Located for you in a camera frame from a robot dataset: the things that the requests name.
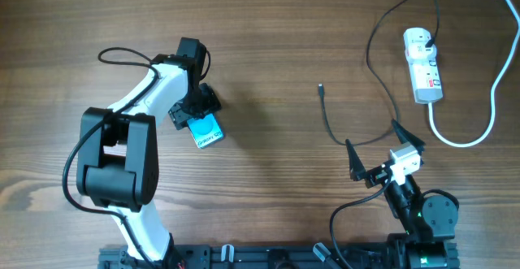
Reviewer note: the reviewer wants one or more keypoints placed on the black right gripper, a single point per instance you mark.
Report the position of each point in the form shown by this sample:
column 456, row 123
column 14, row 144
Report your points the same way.
column 378, row 174

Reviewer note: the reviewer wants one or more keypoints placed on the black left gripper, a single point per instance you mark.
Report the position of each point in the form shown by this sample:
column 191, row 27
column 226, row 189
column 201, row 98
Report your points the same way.
column 184, row 116

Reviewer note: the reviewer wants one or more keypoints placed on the smartphone with teal screen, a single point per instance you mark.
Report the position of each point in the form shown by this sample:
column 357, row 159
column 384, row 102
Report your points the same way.
column 205, row 131

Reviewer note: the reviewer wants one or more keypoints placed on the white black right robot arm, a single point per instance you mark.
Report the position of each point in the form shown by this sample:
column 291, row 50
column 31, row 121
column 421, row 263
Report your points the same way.
column 428, row 218

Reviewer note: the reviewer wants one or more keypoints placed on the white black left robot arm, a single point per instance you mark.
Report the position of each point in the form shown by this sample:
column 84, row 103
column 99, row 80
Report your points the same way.
column 117, row 153

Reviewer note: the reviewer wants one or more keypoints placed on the white USB charger plug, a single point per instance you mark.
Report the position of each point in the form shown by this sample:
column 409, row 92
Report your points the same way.
column 418, row 52

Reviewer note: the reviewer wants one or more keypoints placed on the white power strip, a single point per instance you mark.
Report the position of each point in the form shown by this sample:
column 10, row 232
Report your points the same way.
column 424, row 76

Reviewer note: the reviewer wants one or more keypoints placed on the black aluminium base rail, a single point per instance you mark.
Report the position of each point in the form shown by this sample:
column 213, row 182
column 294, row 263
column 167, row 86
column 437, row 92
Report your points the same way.
column 276, row 257

